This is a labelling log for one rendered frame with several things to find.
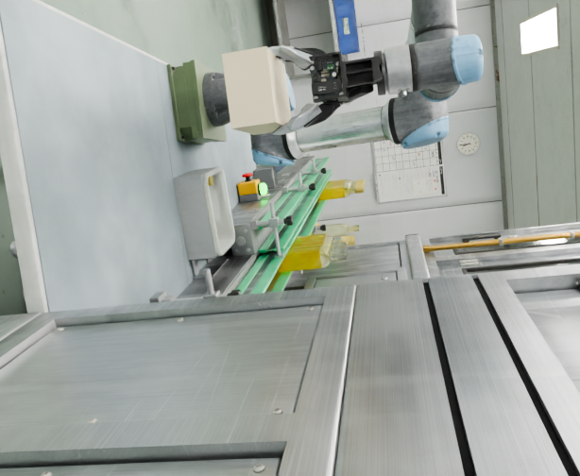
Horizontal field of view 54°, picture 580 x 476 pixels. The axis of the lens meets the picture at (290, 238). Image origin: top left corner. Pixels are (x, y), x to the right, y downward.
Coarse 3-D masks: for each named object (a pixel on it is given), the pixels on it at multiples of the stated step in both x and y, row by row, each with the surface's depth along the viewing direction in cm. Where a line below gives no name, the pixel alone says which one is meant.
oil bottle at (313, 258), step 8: (304, 248) 179; (312, 248) 178; (320, 248) 177; (288, 256) 176; (296, 256) 176; (304, 256) 175; (312, 256) 175; (320, 256) 175; (328, 256) 175; (288, 264) 177; (296, 264) 176; (304, 264) 176; (312, 264) 176; (320, 264) 175; (328, 264) 176
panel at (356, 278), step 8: (352, 272) 198; (360, 272) 197; (368, 272) 196; (376, 272) 195; (384, 272) 195; (392, 272) 194; (400, 272) 191; (312, 280) 196; (320, 280) 196; (328, 280) 195; (336, 280) 194; (344, 280) 192; (352, 280) 191; (360, 280) 190; (368, 280) 189; (376, 280) 188; (384, 280) 186; (392, 280) 185; (304, 288) 189
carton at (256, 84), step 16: (256, 48) 91; (224, 64) 92; (240, 64) 92; (256, 64) 91; (272, 64) 94; (240, 80) 92; (256, 80) 92; (272, 80) 93; (240, 96) 92; (256, 96) 92; (272, 96) 92; (288, 96) 107; (240, 112) 93; (256, 112) 92; (272, 112) 92; (288, 112) 105; (240, 128) 95; (256, 128) 99; (272, 128) 102
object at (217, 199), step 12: (216, 168) 156; (204, 180) 146; (216, 180) 162; (216, 192) 163; (216, 204) 164; (228, 204) 164; (216, 216) 165; (228, 216) 164; (216, 228) 165; (228, 228) 165; (216, 240) 150; (228, 240) 164
